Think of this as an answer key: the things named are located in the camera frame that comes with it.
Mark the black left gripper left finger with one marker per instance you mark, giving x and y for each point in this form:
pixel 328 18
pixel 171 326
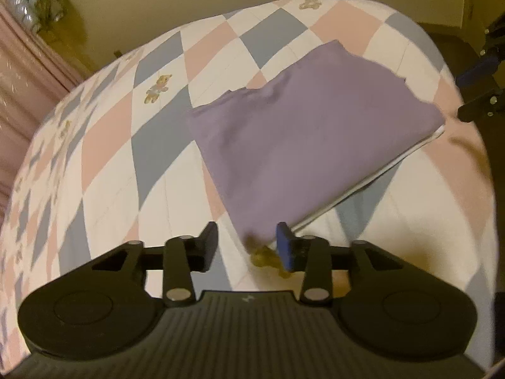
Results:
pixel 183 255

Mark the checkered pink blue quilt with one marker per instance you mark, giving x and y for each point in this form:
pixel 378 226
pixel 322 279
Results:
pixel 115 161

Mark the purple garment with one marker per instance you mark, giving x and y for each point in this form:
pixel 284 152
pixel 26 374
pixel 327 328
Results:
pixel 320 130

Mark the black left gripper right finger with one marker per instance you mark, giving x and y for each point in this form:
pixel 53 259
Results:
pixel 310 255

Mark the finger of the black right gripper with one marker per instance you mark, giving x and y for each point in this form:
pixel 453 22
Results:
pixel 485 105
pixel 490 57

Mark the pink curtain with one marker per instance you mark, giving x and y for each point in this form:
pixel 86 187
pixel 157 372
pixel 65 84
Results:
pixel 34 78

